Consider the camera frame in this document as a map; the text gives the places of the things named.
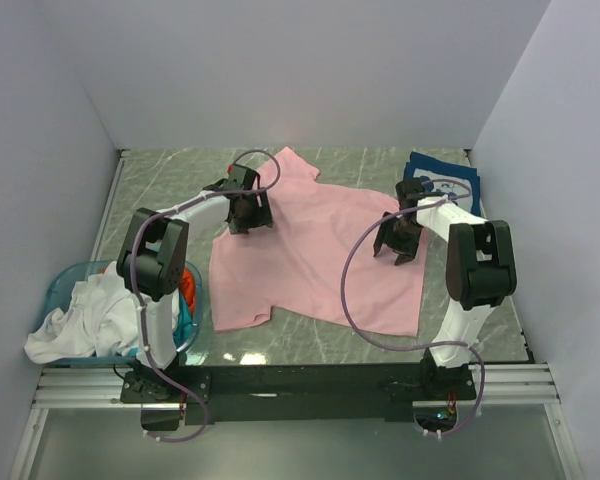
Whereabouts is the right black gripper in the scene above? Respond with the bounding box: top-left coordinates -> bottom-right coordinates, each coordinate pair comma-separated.
373,211 -> 424,266

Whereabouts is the pink t shirt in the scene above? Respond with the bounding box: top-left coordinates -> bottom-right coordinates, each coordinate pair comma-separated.
209,148 -> 427,336

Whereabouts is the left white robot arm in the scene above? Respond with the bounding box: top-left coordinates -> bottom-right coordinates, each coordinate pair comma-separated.
116,163 -> 281,402

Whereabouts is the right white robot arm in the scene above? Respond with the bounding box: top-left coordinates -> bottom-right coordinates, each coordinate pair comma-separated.
373,178 -> 517,399

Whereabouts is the orange t shirt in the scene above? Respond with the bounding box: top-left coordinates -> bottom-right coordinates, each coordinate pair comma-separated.
179,268 -> 196,311

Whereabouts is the folded blue printed t shirt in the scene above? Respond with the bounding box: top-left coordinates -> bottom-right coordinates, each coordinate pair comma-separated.
403,151 -> 481,216

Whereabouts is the teal t shirt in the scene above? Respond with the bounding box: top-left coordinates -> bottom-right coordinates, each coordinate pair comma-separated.
173,293 -> 199,352

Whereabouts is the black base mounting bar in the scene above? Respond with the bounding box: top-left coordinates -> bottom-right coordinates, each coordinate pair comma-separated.
120,361 -> 477,432

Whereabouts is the white t shirt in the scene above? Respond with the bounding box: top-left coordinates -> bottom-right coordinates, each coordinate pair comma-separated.
24,261 -> 138,364

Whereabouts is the blue plastic laundry basket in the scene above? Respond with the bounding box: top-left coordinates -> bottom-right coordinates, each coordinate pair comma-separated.
37,260 -> 204,367

